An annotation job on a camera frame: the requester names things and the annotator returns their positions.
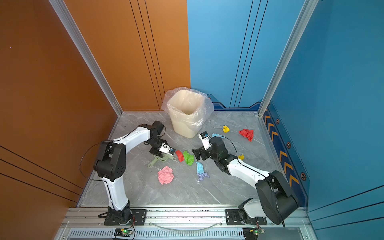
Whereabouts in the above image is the aluminium front rail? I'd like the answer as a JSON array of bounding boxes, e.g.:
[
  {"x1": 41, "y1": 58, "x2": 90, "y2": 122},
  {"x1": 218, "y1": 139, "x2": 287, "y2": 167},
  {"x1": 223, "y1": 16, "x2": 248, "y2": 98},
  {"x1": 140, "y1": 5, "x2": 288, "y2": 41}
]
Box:
[{"x1": 55, "y1": 206, "x2": 317, "y2": 240}]

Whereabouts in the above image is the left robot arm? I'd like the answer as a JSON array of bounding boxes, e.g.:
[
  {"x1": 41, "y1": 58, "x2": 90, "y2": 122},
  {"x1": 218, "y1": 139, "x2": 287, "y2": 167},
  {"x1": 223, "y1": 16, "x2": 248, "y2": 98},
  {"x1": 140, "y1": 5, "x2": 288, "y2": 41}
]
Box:
[{"x1": 94, "y1": 121, "x2": 176, "y2": 226}]

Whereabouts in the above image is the light blue paper strip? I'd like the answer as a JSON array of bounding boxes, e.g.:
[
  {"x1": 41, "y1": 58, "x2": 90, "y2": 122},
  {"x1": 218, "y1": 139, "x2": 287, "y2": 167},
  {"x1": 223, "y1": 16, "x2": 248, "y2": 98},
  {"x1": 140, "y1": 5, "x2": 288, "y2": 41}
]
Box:
[{"x1": 196, "y1": 162, "x2": 204, "y2": 175}]

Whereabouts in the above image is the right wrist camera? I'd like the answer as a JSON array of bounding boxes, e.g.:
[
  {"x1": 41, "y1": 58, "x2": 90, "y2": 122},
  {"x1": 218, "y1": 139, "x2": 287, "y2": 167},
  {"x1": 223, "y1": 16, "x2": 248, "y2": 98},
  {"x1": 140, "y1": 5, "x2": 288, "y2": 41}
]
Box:
[{"x1": 199, "y1": 132, "x2": 212, "y2": 150}]

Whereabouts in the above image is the yellow paper ball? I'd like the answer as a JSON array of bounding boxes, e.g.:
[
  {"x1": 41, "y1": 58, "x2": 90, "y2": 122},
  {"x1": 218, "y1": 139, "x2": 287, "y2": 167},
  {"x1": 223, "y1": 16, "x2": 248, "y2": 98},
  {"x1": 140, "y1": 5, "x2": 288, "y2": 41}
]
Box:
[{"x1": 223, "y1": 126, "x2": 230, "y2": 133}]

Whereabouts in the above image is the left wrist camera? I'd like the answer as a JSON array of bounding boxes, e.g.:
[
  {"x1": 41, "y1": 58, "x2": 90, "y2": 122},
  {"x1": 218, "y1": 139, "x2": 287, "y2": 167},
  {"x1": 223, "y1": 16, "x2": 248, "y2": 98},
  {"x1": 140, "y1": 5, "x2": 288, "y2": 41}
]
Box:
[{"x1": 159, "y1": 143, "x2": 176, "y2": 156}]

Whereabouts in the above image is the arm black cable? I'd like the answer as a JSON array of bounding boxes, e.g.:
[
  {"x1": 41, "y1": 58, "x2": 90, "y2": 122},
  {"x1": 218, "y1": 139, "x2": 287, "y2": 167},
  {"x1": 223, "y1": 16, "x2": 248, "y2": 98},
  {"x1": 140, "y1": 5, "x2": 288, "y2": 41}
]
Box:
[
  {"x1": 209, "y1": 135, "x2": 239, "y2": 158},
  {"x1": 79, "y1": 140, "x2": 113, "y2": 183}
]

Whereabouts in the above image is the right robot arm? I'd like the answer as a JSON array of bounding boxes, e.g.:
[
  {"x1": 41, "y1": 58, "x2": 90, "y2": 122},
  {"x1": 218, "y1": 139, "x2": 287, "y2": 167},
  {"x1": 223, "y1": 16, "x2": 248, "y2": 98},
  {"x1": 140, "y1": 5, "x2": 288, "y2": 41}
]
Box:
[{"x1": 192, "y1": 132, "x2": 300, "y2": 225}]

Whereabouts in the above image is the crumpled red paper scrap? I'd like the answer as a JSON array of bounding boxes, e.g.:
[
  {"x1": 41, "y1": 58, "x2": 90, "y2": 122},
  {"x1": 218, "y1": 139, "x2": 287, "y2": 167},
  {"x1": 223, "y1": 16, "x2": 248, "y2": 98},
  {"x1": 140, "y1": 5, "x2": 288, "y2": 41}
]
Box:
[{"x1": 239, "y1": 129, "x2": 254, "y2": 142}]

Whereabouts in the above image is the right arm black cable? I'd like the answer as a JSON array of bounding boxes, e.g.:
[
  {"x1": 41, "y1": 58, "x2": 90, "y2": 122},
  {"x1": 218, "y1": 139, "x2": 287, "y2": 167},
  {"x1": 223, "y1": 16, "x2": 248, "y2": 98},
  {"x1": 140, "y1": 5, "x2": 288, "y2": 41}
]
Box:
[{"x1": 209, "y1": 135, "x2": 239, "y2": 158}]

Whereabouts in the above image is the clear plastic bin liner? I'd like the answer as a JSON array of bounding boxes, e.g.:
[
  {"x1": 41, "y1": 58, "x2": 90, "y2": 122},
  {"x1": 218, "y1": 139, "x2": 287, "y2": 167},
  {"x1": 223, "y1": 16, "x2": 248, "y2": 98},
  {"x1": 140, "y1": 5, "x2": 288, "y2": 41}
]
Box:
[{"x1": 162, "y1": 87, "x2": 214, "y2": 127}]

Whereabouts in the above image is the cream plastic trash bin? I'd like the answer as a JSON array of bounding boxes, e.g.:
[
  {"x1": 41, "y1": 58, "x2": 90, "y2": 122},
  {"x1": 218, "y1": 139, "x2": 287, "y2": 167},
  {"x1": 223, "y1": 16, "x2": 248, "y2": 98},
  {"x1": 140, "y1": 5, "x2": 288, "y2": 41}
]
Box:
[{"x1": 166, "y1": 90, "x2": 205, "y2": 138}]

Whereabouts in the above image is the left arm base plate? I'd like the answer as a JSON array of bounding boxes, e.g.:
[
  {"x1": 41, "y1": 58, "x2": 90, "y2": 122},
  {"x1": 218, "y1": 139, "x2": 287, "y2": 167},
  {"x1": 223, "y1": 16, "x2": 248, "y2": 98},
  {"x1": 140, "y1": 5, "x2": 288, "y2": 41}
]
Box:
[{"x1": 104, "y1": 208, "x2": 148, "y2": 226}]

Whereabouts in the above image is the green plastic dustpan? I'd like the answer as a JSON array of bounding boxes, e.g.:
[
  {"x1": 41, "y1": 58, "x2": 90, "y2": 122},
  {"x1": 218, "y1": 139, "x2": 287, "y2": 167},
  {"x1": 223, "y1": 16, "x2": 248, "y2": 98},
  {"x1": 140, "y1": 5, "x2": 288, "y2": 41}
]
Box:
[{"x1": 147, "y1": 153, "x2": 176, "y2": 168}]

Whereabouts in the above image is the large pink paper scrap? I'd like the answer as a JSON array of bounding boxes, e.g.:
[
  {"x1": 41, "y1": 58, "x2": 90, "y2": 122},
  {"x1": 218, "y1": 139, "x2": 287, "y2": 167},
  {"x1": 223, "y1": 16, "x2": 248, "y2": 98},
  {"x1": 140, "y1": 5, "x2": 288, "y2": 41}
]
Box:
[{"x1": 158, "y1": 166, "x2": 174, "y2": 185}]

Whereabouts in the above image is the right circuit board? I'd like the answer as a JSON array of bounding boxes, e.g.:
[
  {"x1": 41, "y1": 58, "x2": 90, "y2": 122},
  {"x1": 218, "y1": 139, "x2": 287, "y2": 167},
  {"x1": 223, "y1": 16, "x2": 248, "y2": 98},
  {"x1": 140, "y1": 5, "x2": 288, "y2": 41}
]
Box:
[{"x1": 243, "y1": 228, "x2": 265, "y2": 240}]

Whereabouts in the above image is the green paper scrap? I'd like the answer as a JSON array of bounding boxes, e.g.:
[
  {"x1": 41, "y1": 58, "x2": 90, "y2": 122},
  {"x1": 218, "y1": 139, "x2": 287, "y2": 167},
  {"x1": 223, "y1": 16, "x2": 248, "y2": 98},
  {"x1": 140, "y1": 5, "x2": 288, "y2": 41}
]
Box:
[{"x1": 183, "y1": 151, "x2": 195, "y2": 166}]

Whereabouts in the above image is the left green circuit board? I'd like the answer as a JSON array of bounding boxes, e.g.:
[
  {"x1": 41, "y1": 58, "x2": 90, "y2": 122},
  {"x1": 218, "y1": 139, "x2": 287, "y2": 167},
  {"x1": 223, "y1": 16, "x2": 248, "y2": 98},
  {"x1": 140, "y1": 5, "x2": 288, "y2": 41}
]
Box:
[{"x1": 114, "y1": 228, "x2": 136, "y2": 240}]

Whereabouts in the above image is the right aluminium corner post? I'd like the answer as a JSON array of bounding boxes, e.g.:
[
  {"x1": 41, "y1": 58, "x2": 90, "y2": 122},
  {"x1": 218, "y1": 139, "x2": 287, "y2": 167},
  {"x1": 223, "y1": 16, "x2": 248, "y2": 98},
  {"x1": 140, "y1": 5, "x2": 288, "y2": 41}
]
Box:
[{"x1": 258, "y1": 0, "x2": 319, "y2": 117}]

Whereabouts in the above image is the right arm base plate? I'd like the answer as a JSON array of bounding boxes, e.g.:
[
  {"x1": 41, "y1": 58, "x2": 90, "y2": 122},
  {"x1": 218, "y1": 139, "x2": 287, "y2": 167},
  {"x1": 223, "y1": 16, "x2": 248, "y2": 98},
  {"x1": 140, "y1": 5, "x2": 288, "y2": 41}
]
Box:
[{"x1": 225, "y1": 209, "x2": 267, "y2": 226}]

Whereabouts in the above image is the red paper strip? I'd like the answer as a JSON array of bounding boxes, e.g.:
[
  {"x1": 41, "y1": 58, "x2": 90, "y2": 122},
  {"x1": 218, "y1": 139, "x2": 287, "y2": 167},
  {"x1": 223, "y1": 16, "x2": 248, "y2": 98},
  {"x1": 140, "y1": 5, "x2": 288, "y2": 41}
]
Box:
[{"x1": 176, "y1": 150, "x2": 185, "y2": 163}]

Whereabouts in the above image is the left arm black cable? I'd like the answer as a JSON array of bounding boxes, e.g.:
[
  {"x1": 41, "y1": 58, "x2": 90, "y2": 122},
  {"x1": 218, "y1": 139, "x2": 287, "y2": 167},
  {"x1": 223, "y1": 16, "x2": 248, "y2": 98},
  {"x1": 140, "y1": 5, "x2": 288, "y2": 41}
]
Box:
[{"x1": 79, "y1": 140, "x2": 113, "y2": 183}]

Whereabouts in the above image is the aluminium corner post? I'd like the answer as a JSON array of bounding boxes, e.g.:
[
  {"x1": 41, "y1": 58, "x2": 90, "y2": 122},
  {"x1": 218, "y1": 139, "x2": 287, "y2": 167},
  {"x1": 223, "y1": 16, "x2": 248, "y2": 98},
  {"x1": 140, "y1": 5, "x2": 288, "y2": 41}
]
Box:
[
  {"x1": 49, "y1": 0, "x2": 124, "y2": 117},
  {"x1": 258, "y1": 0, "x2": 319, "y2": 117}
]

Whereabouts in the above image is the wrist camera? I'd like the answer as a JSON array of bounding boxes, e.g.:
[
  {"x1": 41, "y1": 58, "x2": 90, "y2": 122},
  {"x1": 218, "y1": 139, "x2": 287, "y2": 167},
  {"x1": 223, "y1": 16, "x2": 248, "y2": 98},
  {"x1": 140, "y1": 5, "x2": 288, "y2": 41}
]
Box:
[
  {"x1": 159, "y1": 143, "x2": 176, "y2": 156},
  {"x1": 199, "y1": 132, "x2": 212, "y2": 150}
]

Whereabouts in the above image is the left aluminium corner post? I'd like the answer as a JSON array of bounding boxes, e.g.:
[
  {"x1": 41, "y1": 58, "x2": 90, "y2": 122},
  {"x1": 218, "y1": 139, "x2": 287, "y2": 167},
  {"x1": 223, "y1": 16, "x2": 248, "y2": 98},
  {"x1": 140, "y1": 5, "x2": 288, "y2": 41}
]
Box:
[{"x1": 49, "y1": 0, "x2": 124, "y2": 117}]

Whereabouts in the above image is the small cyan paper scrap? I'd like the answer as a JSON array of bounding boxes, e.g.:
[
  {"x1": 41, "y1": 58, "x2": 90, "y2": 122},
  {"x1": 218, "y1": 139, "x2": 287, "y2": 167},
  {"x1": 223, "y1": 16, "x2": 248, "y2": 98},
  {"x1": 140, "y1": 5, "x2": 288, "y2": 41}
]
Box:
[{"x1": 212, "y1": 133, "x2": 224, "y2": 138}]

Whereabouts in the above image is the purple paper scrap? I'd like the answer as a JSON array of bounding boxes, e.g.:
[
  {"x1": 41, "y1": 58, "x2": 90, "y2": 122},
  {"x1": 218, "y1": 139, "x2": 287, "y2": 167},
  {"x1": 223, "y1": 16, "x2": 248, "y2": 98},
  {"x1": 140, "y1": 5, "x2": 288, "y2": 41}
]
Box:
[{"x1": 197, "y1": 172, "x2": 210, "y2": 182}]

